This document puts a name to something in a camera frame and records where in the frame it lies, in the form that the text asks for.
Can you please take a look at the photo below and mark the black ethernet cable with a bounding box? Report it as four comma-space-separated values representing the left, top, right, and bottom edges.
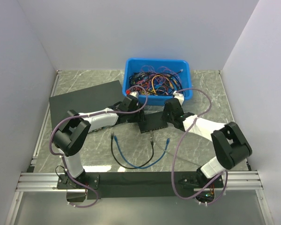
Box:
110, 132, 155, 170

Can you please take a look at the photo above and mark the large black network switch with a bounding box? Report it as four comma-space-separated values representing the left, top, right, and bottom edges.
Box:
49, 80, 124, 128

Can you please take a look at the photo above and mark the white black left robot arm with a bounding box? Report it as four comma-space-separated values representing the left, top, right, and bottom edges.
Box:
49, 92, 147, 188

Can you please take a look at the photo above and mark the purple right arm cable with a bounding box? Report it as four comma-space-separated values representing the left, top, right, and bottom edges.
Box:
170, 88, 228, 206

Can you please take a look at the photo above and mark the small black network switch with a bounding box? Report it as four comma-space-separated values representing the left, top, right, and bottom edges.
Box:
138, 112, 168, 134

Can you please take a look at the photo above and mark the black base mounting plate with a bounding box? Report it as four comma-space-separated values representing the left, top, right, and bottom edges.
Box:
56, 171, 225, 200

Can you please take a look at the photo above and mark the blue ethernet cable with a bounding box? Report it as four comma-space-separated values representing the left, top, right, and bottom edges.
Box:
113, 136, 170, 170

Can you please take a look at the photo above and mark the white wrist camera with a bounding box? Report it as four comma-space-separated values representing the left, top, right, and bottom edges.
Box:
173, 91, 185, 106
126, 90, 139, 99

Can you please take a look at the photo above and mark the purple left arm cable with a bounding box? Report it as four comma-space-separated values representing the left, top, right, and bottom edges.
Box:
48, 85, 148, 208

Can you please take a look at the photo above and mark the blue plastic bin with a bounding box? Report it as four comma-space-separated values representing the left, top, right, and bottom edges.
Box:
122, 58, 192, 106

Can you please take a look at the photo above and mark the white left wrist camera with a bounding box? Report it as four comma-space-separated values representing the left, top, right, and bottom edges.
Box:
126, 90, 139, 99

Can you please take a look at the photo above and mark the tangled coloured wires bundle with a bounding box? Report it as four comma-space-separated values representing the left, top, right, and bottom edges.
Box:
128, 65, 185, 97

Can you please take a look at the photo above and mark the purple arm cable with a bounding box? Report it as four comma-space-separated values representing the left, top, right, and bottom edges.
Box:
170, 88, 228, 206
48, 85, 148, 208

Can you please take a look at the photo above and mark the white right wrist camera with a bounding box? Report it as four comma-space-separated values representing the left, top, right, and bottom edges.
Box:
173, 91, 185, 106

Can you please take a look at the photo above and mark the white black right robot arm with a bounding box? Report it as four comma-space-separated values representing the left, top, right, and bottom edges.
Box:
162, 98, 252, 188

